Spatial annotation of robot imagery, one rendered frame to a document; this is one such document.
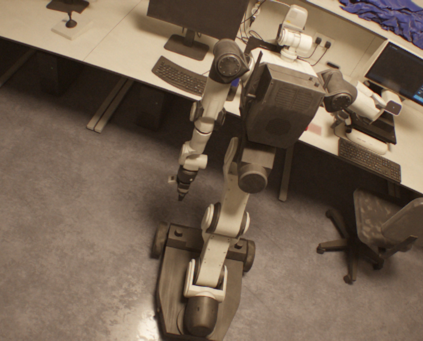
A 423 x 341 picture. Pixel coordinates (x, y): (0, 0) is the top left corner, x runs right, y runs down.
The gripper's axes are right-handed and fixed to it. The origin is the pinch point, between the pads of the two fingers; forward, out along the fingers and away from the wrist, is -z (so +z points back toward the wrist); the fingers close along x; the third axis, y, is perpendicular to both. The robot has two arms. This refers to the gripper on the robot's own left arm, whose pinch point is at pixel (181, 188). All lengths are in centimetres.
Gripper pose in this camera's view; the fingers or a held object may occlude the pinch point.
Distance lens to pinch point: 178.3
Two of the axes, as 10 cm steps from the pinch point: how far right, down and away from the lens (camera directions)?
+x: 0.3, -8.0, 6.0
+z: 2.5, -5.8, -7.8
